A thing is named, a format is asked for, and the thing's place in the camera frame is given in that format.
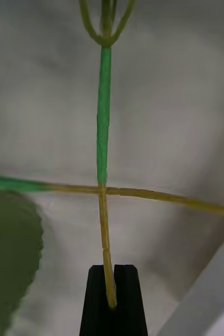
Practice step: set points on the pale blue flower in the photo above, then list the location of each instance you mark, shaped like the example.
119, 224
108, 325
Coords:
104, 118
143, 193

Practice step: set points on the shallow white box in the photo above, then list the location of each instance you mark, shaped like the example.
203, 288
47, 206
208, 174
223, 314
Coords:
216, 302

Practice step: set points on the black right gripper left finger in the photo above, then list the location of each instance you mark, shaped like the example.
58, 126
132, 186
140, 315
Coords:
98, 315

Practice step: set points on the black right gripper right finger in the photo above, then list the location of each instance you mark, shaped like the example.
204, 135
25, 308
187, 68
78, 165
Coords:
130, 309

